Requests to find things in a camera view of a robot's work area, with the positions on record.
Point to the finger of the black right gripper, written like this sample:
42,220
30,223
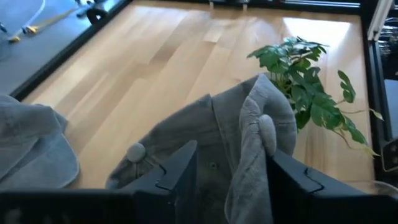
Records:
326,208
93,208

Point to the blue-grey cap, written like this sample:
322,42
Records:
31,146

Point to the green leafy plant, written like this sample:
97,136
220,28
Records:
320,105

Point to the yellow-tipped floor strip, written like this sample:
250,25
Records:
31,29
14,39

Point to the white angled bar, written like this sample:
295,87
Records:
377,18

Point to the black table frame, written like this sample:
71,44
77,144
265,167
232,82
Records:
62,55

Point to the black frame clamp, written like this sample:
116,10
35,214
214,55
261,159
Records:
96,15

